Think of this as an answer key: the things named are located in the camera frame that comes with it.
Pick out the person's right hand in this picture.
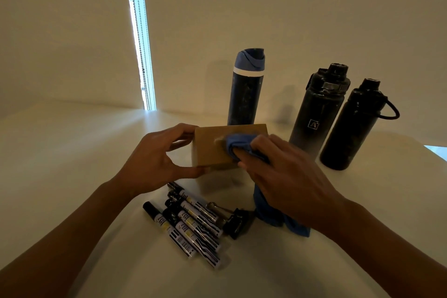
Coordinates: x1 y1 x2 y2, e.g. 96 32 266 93
232 134 353 236

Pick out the person's left hand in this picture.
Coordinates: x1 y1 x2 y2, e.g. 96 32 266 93
111 123 212 199

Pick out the blue cloth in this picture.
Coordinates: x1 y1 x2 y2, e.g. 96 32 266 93
223 133 312 238

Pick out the brown paper box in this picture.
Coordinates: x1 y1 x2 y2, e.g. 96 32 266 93
191 123 269 171

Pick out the black white striped marker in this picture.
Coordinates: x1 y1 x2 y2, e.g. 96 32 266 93
162 207 223 270
167 191 224 238
164 198 223 252
167 182 226 227

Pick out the black binder clip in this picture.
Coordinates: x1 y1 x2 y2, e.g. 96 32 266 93
205 202 255 240

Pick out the black grey gradient bottle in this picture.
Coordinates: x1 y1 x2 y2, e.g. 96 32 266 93
289 62 351 161

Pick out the barcode label black marker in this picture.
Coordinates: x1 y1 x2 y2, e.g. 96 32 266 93
142 201 198 259

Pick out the black bottle with loop handle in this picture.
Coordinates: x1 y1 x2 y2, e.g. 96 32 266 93
319 78 401 171

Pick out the navy bottle with blue lid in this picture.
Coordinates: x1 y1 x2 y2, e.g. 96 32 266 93
227 48 266 126

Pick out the person's left forearm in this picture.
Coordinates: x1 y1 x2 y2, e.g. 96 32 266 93
0 179 137 298

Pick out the beaded blind chain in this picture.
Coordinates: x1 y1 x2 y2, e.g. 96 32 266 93
125 0 154 111

